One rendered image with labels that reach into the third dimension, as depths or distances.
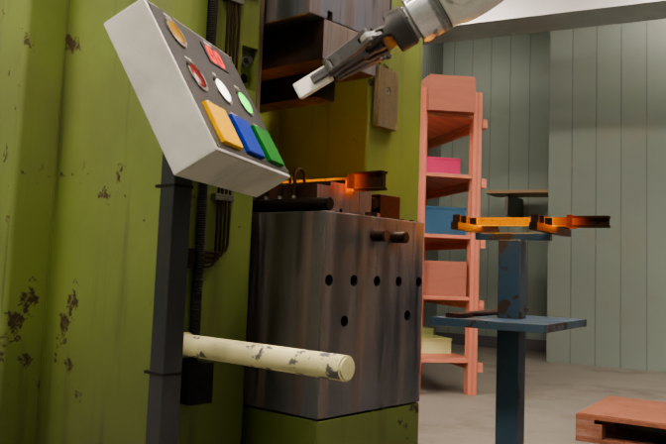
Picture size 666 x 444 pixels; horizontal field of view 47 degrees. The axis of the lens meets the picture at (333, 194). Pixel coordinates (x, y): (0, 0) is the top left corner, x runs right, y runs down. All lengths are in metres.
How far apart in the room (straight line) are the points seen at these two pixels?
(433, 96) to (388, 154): 3.00
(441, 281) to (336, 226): 3.49
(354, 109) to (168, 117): 1.05
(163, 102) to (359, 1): 0.85
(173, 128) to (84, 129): 0.74
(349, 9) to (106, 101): 0.61
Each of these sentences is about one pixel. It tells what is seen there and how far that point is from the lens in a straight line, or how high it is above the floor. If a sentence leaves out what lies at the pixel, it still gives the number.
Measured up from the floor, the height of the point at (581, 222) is 0.93.
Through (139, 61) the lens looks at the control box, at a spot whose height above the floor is 1.10.
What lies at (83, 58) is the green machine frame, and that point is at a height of 1.27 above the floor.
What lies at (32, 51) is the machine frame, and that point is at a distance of 2.02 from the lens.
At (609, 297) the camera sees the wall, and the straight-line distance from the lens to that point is 7.53.
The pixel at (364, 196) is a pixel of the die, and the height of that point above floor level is 0.97.
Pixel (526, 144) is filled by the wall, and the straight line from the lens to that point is 8.77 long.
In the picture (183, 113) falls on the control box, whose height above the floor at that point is 1.01.
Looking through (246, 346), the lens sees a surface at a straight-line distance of 1.51.
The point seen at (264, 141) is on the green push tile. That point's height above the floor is 1.01.
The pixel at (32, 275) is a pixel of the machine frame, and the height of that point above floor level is 0.75.
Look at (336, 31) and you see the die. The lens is 1.86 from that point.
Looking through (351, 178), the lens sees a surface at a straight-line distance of 1.82.
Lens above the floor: 0.79
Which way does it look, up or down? 5 degrees up
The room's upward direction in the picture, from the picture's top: 2 degrees clockwise
